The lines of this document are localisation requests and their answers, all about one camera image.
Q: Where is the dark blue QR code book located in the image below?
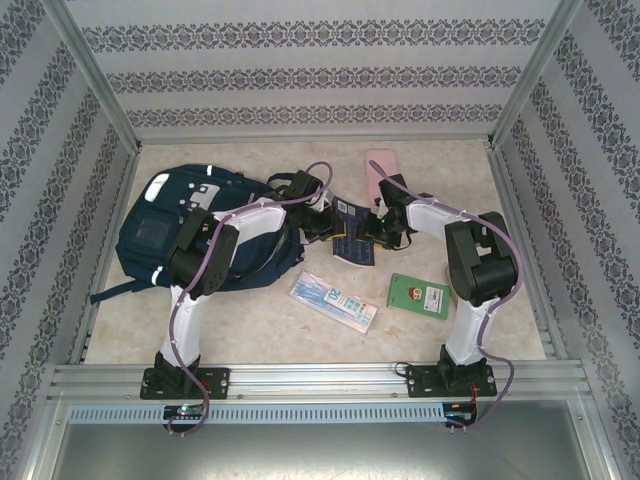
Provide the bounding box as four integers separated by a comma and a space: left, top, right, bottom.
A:
329, 195, 377, 268

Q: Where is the green notebook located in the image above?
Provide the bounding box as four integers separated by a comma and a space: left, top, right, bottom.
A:
386, 272, 451, 320

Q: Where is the pink pencil case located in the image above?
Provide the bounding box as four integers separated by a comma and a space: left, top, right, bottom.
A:
364, 148, 401, 209

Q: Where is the clear pack of pens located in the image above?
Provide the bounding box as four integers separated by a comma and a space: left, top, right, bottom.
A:
289, 269, 379, 333

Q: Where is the navy blue backpack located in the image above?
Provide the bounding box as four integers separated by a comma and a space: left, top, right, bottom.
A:
89, 163, 306, 305

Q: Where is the small controller circuit board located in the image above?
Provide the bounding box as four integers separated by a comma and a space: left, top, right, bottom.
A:
163, 403, 206, 420
444, 402, 479, 421

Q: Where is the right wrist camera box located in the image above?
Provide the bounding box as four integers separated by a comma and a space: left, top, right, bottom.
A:
378, 173, 409, 204

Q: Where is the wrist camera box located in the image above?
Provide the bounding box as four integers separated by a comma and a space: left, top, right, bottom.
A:
287, 169, 324, 200
378, 173, 409, 204

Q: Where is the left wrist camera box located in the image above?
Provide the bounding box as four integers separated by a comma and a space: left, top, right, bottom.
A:
287, 169, 324, 200

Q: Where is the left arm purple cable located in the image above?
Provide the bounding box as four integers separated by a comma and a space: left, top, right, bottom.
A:
167, 160, 335, 439

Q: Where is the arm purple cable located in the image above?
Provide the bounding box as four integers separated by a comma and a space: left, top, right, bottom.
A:
367, 159, 524, 434
167, 160, 335, 439

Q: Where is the aluminium table side rail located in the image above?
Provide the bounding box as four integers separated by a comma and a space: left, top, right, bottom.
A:
69, 149, 141, 364
487, 147, 569, 361

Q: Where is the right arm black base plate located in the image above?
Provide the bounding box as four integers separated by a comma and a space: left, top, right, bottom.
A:
404, 363, 499, 400

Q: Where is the aluminium mounting rail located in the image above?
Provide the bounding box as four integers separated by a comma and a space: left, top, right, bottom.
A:
47, 362, 589, 401

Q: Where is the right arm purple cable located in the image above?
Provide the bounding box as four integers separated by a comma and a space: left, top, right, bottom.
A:
367, 159, 524, 434

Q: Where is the slotted grey cable duct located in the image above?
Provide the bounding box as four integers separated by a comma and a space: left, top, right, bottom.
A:
67, 403, 446, 425

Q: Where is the aluminium frame post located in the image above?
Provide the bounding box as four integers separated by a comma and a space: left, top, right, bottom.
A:
42, 0, 144, 151
487, 0, 584, 149

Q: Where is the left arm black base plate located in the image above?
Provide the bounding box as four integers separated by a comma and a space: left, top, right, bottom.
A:
139, 367, 231, 401

